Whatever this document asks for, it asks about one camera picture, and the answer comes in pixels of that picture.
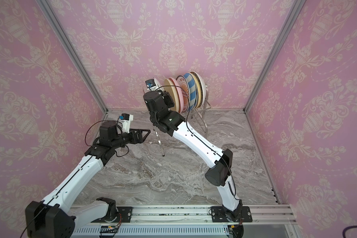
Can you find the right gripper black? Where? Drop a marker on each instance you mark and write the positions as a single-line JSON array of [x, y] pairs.
[[168, 99]]

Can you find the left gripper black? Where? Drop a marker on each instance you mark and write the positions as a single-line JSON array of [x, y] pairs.
[[141, 139]]

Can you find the pink bear plate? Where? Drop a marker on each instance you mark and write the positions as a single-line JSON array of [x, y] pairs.
[[179, 93]]

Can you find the beige plain plate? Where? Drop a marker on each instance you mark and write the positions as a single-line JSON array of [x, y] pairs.
[[172, 90]]

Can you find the orange sunburst plate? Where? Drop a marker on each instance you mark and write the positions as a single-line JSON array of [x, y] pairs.
[[158, 85], [184, 87]]

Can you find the blue striped plate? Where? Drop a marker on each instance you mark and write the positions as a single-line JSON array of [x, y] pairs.
[[192, 90]]

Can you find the steel two-tier dish rack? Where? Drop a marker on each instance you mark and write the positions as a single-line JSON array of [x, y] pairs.
[[168, 121]]

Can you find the yellow bear plate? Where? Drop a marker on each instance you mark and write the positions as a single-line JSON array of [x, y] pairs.
[[200, 96]]

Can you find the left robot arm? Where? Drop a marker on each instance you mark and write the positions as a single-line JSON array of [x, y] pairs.
[[52, 216]]

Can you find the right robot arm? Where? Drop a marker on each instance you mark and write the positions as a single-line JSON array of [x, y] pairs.
[[219, 161]]

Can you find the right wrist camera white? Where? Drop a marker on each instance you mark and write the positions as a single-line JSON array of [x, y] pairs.
[[150, 84]]

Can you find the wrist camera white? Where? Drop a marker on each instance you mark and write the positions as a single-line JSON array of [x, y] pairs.
[[126, 120], [150, 84]]

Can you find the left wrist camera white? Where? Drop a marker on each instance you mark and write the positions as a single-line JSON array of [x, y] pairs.
[[126, 120]]

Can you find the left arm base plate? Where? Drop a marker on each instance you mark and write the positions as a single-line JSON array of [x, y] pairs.
[[122, 214]]

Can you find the aluminium mounting rail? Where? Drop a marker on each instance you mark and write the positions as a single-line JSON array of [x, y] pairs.
[[194, 221]]

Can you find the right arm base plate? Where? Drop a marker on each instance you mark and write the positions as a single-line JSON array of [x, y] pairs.
[[220, 214]]

